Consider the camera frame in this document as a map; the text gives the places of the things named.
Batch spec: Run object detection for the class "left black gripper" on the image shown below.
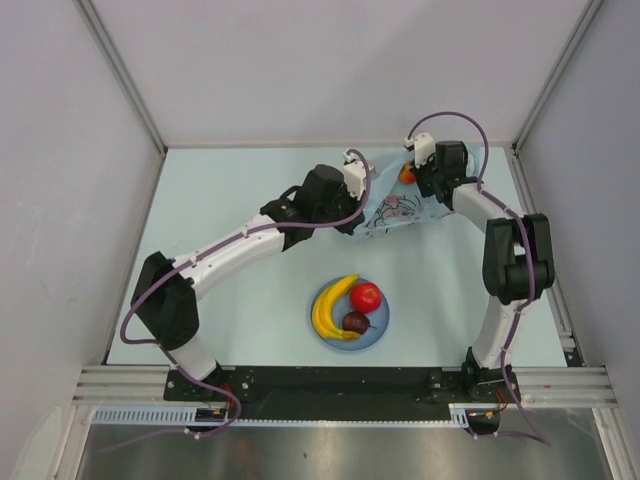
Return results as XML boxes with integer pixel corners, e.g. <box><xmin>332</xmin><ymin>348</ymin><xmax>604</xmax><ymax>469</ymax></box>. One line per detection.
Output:
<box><xmin>313</xmin><ymin>181</ymin><xmax>365</xmax><ymax>236</ymax></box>

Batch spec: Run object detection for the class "orange red fake peach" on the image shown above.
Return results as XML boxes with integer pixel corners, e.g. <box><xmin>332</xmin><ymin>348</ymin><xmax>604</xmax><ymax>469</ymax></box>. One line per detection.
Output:
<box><xmin>398</xmin><ymin>162</ymin><xmax>416</xmax><ymax>185</ymax></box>

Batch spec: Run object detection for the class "blue cartoon plastic bag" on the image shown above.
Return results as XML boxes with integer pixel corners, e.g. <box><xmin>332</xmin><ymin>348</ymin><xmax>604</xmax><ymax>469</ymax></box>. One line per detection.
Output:
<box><xmin>354</xmin><ymin>150</ymin><xmax>452</xmax><ymax>241</ymax></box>

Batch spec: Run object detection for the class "red fake apple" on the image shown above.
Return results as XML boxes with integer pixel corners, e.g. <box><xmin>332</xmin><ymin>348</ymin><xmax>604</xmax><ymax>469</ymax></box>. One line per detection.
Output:
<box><xmin>349</xmin><ymin>282</ymin><xmax>383</xmax><ymax>314</ymax></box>

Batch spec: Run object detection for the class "yellow fake banana bunch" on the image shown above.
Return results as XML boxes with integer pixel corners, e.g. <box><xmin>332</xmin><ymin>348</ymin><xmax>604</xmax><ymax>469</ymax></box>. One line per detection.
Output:
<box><xmin>311</xmin><ymin>274</ymin><xmax>360</xmax><ymax>341</ymax></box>

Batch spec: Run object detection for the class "dark purple fake fig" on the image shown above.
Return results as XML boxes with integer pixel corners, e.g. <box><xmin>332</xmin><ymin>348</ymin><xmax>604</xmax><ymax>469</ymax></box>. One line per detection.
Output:
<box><xmin>342</xmin><ymin>311</ymin><xmax>375</xmax><ymax>335</ymax></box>

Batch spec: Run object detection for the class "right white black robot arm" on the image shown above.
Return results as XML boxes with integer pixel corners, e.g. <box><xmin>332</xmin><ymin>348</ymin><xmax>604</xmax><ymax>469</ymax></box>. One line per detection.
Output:
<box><xmin>411</xmin><ymin>134</ymin><xmax>555</xmax><ymax>402</ymax></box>

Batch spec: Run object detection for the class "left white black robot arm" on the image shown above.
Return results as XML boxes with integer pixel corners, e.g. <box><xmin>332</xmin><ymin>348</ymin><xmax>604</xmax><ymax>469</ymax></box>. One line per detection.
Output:
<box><xmin>125</xmin><ymin>161</ymin><xmax>371</xmax><ymax>400</ymax></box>

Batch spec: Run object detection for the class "blue round plate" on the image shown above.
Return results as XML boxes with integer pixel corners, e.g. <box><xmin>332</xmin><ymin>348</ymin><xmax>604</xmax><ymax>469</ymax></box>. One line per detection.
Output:
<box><xmin>308</xmin><ymin>279</ymin><xmax>391</xmax><ymax>353</ymax></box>

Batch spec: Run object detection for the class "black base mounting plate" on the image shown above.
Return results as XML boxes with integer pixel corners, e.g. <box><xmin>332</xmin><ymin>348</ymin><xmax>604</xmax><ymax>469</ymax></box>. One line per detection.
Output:
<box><xmin>164</xmin><ymin>365</ymin><xmax>521</xmax><ymax>422</ymax></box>

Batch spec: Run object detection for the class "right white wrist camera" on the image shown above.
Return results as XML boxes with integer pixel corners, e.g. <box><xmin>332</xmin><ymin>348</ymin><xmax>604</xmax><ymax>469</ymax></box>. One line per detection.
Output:
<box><xmin>404</xmin><ymin>132</ymin><xmax>435</xmax><ymax>168</ymax></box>

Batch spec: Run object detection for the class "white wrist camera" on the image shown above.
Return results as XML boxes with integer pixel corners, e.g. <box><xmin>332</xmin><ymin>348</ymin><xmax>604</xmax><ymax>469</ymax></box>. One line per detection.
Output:
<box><xmin>404</xmin><ymin>132</ymin><xmax>435</xmax><ymax>168</ymax></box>
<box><xmin>341</xmin><ymin>149</ymin><xmax>373</xmax><ymax>201</ymax></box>

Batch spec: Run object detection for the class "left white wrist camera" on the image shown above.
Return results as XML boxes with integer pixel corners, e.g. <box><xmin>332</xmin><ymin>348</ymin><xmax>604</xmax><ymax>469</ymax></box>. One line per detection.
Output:
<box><xmin>341</xmin><ymin>149</ymin><xmax>373</xmax><ymax>201</ymax></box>

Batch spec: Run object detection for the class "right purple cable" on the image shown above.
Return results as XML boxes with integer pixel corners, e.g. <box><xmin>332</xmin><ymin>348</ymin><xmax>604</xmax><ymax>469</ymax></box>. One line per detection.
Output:
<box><xmin>407</xmin><ymin>111</ymin><xmax>551</xmax><ymax>446</ymax></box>

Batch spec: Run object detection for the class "purple cable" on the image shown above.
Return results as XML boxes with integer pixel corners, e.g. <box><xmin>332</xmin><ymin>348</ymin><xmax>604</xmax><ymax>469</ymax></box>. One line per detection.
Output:
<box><xmin>97</xmin><ymin>148</ymin><xmax>374</xmax><ymax>451</ymax></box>
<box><xmin>407</xmin><ymin>111</ymin><xmax>551</xmax><ymax>446</ymax></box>

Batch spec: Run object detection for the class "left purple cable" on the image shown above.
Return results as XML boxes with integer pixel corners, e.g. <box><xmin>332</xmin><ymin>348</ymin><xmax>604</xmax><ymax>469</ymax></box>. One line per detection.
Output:
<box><xmin>97</xmin><ymin>148</ymin><xmax>374</xmax><ymax>451</ymax></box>

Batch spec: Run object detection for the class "right aluminium side rail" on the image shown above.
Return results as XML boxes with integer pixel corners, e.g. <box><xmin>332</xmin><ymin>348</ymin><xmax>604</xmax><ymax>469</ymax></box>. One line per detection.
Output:
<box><xmin>504</xmin><ymin>145</ymin><xmax>585</xmax><ymax>367</ymax></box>

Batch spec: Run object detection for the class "right aluminium corner post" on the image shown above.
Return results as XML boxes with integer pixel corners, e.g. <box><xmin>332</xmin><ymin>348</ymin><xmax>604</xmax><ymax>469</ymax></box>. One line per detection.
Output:
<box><xmin>511</xmin><ymin>0</ymin><xmax>607</xmax><ymax>154</ymax></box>

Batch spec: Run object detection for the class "aluminium corner post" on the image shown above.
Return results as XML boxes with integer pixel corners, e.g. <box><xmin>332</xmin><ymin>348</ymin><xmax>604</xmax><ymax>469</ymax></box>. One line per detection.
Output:
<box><xmin>511</xmin><ymin>0</ymin><xmax>607</xmax><ymax>154</ymax></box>
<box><xmin>73</xmin><ymin>0</ymin><xmax>168</xmax><ymax>160</ymax></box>

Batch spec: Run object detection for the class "grey slotted cable duct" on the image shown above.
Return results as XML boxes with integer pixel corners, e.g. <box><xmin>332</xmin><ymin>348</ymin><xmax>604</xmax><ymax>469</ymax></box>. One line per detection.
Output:
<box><xmin>91</xmin><ymin>404</ymin><xmax>497</xmax><ymax>428</ymax></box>

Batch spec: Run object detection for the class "left aluminium corner post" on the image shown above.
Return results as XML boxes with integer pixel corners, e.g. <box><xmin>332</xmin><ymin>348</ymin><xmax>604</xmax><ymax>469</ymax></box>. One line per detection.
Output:
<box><xmin>73</xmin><ymin>0</ymin><xmax>168</xmax><ymax>160</ymax></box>

